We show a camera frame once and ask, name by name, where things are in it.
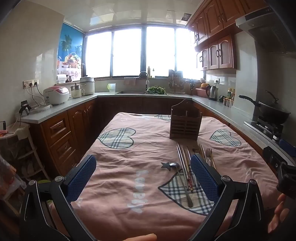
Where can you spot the wall socket strip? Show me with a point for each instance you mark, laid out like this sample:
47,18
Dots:
30,83

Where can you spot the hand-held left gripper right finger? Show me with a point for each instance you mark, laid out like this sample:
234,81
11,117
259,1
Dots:
204,176

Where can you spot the long metal spoon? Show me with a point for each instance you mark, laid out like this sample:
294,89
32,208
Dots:
182,183

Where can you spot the steel electric kettle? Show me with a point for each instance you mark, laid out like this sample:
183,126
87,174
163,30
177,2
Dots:
212,92

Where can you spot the plain wooden chopstick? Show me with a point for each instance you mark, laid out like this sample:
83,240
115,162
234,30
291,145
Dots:
200,149
204,151

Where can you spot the orange bowl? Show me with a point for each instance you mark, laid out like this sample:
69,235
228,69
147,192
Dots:
204,85

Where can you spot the white electric cooker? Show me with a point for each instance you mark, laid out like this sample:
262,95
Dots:
87,85

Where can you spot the wooden chopstick red patterned end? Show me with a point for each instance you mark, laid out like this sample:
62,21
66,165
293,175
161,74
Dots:
189,178
192,180

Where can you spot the knife holder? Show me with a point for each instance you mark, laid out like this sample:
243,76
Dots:
191,87

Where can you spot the small pump bottle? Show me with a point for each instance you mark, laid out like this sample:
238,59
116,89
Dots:
153,73

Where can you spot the person's left hand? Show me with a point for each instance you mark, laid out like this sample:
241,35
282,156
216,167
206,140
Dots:
141,238

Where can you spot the pink and white rice cooker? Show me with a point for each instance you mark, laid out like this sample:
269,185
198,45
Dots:
56,95

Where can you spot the pink basin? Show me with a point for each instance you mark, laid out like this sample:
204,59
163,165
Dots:
200,92

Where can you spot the grey kitchen countertop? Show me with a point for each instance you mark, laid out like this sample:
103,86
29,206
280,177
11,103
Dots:
74,103

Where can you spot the range hood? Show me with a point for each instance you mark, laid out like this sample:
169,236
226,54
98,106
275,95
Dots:
268,25

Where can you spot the wooden cabinets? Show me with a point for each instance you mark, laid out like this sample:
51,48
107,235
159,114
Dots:
62,136
219,51

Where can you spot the black wok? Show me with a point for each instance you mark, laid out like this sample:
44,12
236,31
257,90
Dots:
272,112

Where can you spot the pink bedsheet with plaid hearts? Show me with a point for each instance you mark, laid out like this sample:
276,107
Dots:
129,162

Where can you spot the row of spice jars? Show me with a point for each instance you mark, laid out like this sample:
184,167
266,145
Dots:
227,102

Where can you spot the paper towel roll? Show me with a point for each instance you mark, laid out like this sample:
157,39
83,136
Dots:
61,78

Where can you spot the metal dish rack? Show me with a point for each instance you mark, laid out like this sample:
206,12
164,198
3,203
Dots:
177,80

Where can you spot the kitchen window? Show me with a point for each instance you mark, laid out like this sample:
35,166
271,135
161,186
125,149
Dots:
129,53

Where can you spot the small black device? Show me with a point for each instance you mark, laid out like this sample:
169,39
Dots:
24,107

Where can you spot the small white electric kettle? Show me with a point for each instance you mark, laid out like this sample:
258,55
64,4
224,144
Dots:
75,90

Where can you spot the wooden lower cabinets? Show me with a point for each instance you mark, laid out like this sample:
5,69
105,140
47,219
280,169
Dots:
62,136

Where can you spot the metal fork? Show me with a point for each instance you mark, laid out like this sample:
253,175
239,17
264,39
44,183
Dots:
209,154

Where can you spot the kitchen faucet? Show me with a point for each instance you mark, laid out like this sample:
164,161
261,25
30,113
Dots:
146,81

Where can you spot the wooden upper cabinets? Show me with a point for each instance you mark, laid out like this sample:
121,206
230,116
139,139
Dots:
219,51

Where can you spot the bundle of chopsticks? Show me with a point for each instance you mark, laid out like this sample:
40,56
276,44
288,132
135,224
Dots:
185,162

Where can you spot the person's right hand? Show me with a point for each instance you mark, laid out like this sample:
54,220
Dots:
279,210

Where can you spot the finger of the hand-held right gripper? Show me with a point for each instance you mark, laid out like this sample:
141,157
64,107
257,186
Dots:
272,157
288,146

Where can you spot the wall poster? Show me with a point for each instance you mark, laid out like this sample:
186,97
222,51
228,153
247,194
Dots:
69,46

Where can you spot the white storage shelf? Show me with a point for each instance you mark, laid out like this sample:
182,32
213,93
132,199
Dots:
27,153

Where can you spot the wooden utensil holder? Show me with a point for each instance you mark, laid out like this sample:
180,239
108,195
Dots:
186,122

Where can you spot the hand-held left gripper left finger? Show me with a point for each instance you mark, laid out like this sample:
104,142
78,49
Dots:
82,177

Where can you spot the pink hanging towel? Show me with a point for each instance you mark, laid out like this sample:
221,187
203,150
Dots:
129,81

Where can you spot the gas stove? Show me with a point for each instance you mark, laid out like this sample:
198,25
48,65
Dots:
266,128

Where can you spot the green vegetables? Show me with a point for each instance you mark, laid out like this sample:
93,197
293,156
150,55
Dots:
156,90

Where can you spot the green capped seasoning bottle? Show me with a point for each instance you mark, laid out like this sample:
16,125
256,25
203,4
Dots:
230,93

